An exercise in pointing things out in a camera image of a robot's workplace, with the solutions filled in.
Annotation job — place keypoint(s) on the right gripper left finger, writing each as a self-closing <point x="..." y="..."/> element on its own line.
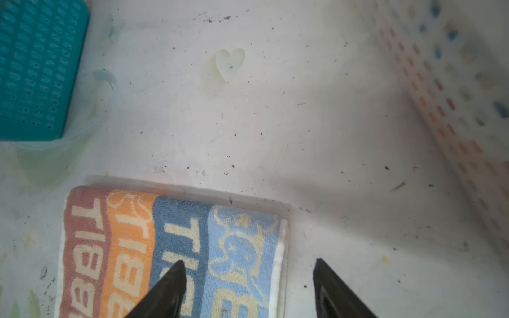
<point x="165" y="299"/>

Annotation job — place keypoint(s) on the striped lettered towel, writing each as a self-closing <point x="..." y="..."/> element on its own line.
<point x="117" y="244"/>

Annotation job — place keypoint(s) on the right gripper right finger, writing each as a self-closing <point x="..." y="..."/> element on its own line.
<point x="333" y="297"/>

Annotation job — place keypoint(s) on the teal plastic basket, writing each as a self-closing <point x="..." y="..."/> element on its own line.
<point x="41" y="47"/>

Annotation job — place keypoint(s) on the white plastic basket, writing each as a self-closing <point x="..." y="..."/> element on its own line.
<point x="460" y="89"/>

